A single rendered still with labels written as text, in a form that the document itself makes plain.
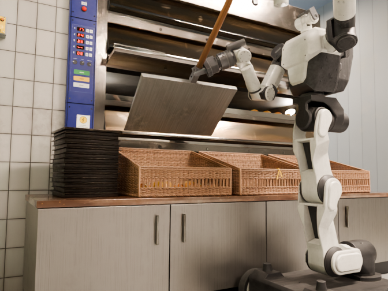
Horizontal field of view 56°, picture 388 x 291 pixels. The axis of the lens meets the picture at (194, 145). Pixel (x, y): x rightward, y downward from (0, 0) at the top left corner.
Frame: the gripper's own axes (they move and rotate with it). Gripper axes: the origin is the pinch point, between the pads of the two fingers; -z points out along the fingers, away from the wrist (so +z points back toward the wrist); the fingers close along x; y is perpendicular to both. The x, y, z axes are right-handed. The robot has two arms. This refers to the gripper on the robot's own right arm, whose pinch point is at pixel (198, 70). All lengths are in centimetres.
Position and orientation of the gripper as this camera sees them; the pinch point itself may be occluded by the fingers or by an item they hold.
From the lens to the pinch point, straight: 188.5
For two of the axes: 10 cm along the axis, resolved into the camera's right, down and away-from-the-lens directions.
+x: 3.0, 7.2, -6.2
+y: 2.0, 5.9, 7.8
